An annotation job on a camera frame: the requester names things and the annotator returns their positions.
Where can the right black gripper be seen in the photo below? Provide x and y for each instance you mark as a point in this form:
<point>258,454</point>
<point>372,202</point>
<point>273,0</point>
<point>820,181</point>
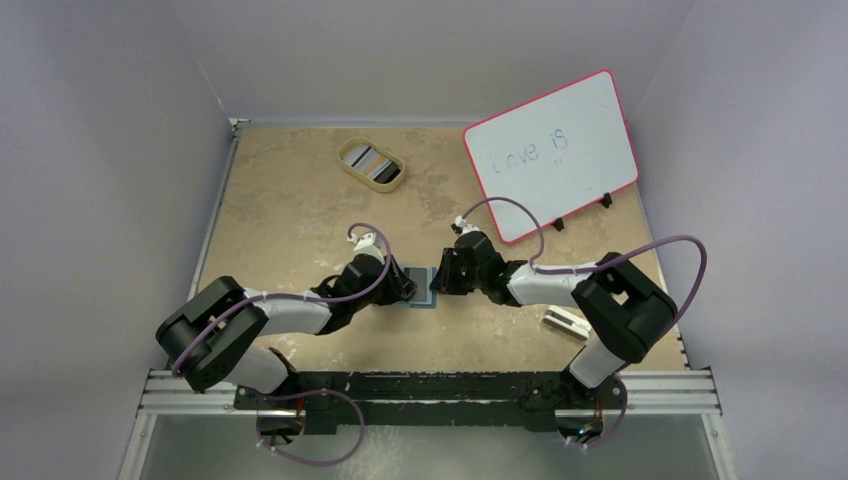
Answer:
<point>452,277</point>

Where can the credit cards stack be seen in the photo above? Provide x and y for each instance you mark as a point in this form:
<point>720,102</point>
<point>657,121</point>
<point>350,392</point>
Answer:
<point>375,166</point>

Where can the white black eraser block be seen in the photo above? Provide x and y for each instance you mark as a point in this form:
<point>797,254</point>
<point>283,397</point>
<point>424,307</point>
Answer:
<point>568,322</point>

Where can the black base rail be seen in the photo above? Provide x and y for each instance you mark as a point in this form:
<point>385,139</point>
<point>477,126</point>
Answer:
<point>320,402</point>

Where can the pink framed whiteboard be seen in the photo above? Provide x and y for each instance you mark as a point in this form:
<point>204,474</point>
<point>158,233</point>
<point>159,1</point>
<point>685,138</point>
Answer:
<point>553,155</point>

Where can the tan oval tray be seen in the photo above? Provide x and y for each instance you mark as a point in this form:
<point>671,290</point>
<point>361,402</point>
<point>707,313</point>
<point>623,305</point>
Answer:
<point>379,188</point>

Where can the blue card holder wallet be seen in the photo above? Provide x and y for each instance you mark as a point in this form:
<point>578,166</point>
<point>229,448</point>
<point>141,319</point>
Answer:
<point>418,288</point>

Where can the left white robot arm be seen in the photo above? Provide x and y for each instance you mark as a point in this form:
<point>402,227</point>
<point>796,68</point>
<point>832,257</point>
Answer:
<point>211,338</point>

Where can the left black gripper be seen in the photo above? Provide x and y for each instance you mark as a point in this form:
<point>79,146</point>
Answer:
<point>398,288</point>

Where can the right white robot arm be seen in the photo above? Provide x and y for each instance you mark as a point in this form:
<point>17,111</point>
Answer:
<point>627,312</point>

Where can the grey striped credit card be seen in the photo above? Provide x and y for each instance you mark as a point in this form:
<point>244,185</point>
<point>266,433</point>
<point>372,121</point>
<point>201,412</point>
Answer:
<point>418,285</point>

